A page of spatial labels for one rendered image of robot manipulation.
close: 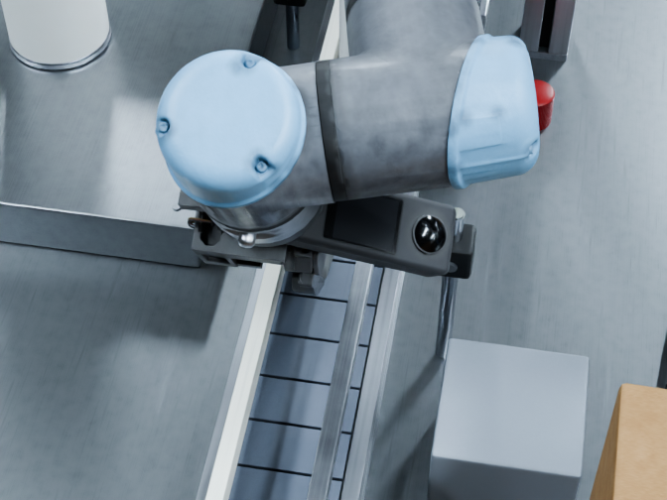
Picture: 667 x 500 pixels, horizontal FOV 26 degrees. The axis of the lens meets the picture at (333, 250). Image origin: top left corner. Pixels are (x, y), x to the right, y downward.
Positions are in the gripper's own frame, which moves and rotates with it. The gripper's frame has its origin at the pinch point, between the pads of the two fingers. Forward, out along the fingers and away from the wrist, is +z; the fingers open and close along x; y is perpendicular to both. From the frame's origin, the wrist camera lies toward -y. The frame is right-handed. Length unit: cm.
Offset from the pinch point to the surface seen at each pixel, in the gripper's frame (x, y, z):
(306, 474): 16.4, -1.1, -3.0
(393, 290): 1.6, -4.8, 5.5
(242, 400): 12.1, 3.8, -4.8
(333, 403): 11.7, -3.0, -10.0
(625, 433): 12.2, -19.7, -28.5
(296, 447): 14.7, -0.1, -2.2
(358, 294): 3.8, -3.1, -5.4
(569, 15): -27.3, -15.9, 21.4
